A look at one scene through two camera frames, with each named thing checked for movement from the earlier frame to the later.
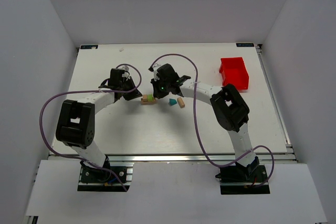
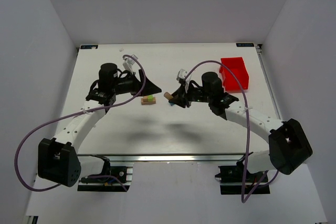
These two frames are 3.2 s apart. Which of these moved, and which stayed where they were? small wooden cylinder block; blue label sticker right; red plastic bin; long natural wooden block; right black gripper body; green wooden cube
Moved: small wooden cylinder block; right black gripper body
Stayed: long natural wooden block; green wooden cube; blue label sticker right; red plastic bin
